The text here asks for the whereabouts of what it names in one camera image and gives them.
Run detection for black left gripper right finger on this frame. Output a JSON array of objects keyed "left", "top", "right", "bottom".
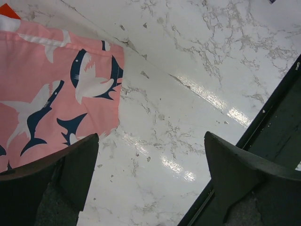
[{"left": 205, "top": 131, "right": 301, "bottom": 226}]

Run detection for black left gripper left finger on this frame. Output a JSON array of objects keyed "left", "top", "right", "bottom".
[{"left": 0, "top": 134, "right": 99, "bottom": 226}]

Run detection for pink shark print shorts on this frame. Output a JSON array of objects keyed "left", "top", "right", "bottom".
[{"left": 0, "top": 16, "right": 125, "bottom": 171}]

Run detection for orange shorts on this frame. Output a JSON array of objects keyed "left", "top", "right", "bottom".
[{"left": 0, "top": 3, "right": 21, "bottom": 20}]

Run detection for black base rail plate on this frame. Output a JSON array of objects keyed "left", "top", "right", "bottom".
[{"left": 180, "top": 59, "right": 301, "bottom": 226}]

